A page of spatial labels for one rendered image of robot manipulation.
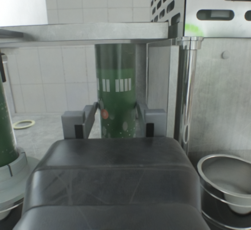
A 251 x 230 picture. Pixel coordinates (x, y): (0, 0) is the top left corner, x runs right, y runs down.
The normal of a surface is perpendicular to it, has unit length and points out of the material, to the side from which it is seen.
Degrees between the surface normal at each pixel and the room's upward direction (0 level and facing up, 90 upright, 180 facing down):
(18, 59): 90
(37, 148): 0
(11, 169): 90
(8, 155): 90
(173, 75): 90
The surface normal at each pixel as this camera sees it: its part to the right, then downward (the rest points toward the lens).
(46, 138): -0.02, -0.96
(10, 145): 0.98, 0.04
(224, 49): 0.02, 0.29
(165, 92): -1.00, 0.02
